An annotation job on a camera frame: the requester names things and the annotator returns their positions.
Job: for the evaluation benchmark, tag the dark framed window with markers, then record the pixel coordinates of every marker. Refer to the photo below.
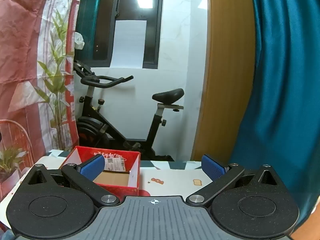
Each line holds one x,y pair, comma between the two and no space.
152,30

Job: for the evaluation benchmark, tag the person's right forearm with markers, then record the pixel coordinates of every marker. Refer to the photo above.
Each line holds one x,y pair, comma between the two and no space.
310,228

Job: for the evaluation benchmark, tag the white plastic bag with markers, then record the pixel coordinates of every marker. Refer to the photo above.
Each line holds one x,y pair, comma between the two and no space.
79,40

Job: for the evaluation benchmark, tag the white labelled packet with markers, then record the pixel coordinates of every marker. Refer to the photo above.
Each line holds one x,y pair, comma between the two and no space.
115,164

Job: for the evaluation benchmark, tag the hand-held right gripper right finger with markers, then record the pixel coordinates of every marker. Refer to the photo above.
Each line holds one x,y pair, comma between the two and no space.
213,168

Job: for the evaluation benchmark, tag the red strawberry print box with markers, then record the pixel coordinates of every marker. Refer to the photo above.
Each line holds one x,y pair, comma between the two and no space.
120,190

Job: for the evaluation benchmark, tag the white cartoon print tablecloth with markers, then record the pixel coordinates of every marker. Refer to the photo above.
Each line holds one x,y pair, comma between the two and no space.
175,177

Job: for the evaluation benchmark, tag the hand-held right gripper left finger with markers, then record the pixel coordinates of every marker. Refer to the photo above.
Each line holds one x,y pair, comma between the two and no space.
93,167

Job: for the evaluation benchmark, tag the white paper sheet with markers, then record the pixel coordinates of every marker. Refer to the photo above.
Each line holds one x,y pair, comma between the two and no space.
128,43

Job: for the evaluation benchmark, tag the red bamboo print curtain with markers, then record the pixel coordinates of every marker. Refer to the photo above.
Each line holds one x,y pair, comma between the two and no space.
25,55

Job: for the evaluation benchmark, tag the wooden door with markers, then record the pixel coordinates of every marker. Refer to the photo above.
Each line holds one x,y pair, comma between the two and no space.
225,80

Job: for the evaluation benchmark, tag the black exercise bike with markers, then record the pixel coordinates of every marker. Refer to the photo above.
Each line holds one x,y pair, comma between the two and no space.
168,95

